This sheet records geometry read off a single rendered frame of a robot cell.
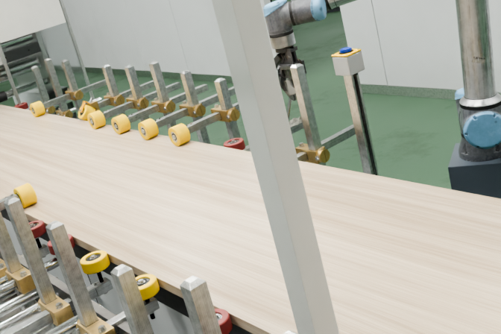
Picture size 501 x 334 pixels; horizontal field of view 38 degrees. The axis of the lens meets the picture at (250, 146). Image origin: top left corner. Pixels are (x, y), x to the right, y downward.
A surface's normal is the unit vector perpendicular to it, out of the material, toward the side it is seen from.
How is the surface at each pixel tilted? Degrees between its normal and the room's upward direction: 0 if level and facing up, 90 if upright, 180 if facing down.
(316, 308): 90
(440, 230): 0
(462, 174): 90
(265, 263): 0
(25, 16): 90
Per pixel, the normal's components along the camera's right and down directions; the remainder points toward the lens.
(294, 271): -0.75, 0.38
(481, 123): -0.15, 0.43
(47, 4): 0.61, 0.11
